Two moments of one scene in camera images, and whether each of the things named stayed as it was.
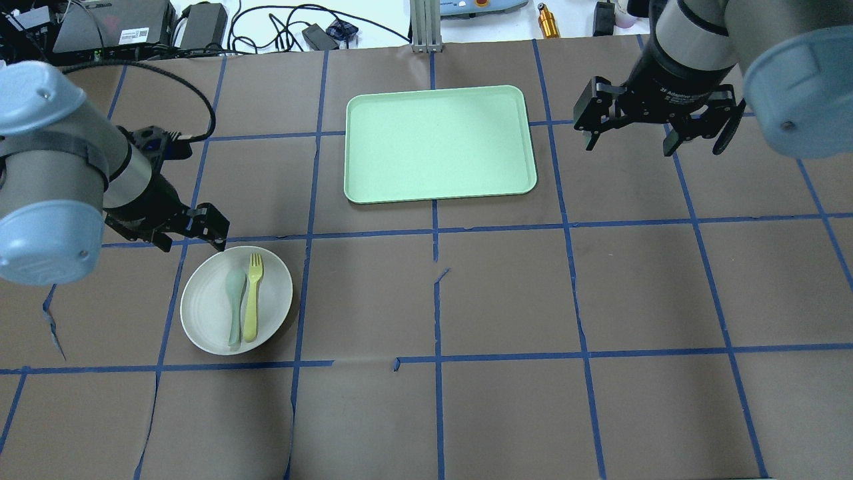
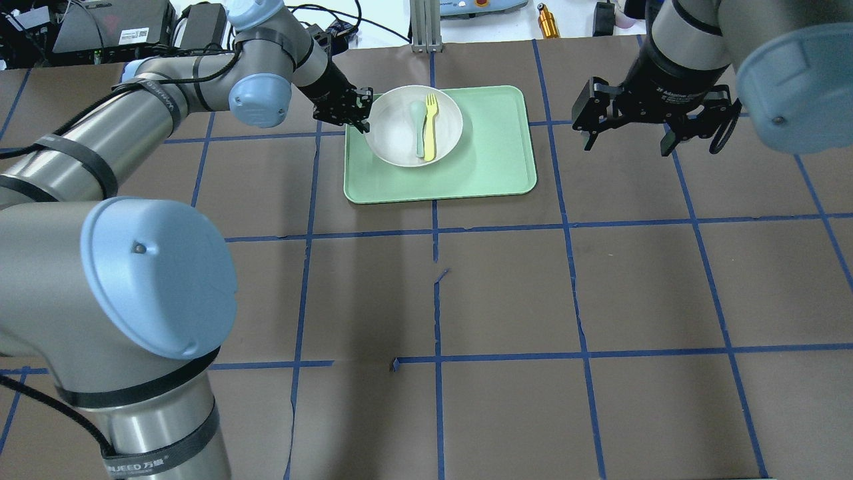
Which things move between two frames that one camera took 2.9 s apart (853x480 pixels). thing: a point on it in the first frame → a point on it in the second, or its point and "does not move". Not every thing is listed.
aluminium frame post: [426, 26] does not move
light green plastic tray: [438, 143] does not move
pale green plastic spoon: [236, 281] → [418, 111]
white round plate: [234, 300] → [392, 128]
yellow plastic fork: [250, 323] → [432, 105]
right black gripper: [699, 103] does not move
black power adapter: [206, 24] does not move
